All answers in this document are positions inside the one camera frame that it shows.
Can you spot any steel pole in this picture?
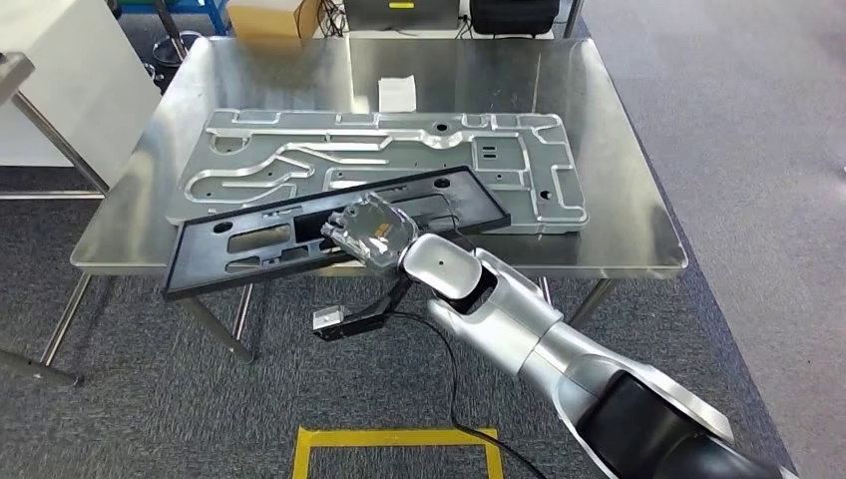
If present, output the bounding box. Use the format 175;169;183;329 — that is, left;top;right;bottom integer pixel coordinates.
562;0;587;40

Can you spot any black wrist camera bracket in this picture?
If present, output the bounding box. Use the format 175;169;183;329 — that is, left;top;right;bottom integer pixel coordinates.
312;273;414;341

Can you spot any black camera cable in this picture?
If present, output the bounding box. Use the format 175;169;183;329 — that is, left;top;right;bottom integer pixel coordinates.
386;310;550;479

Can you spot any white paper slip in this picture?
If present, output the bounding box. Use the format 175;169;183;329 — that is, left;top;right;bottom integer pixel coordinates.
377;74;418;114

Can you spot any black plastic plate frame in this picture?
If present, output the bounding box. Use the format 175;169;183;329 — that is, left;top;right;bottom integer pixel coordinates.
160;165;512;302

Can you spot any cardboard box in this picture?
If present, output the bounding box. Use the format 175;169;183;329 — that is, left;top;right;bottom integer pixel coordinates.
225;0;322;40

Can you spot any grey box with yellow label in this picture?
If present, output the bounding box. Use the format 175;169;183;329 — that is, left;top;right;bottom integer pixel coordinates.
343;0;461;33

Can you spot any black carry case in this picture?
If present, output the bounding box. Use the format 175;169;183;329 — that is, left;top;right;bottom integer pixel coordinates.
469;0;562;36

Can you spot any black stanchion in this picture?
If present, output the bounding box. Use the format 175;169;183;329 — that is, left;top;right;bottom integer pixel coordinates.
152;0;203;68

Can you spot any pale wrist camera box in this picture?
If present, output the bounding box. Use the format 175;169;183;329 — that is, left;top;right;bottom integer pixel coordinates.
312;306;347;332

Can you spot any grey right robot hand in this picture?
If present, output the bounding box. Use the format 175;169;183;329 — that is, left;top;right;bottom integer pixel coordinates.
320;192;421;277

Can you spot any stainless steel workbench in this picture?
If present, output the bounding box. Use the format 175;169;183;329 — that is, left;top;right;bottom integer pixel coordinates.
70;36;688;365

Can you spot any large machined aluminium plate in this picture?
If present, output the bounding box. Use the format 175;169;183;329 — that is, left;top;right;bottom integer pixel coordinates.
165;107;590;236

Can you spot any blue metal rack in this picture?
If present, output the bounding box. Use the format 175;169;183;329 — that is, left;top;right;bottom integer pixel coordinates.
119;0;229;34

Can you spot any white cabinet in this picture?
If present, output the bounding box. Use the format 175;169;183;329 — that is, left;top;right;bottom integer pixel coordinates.
0;0;164;187

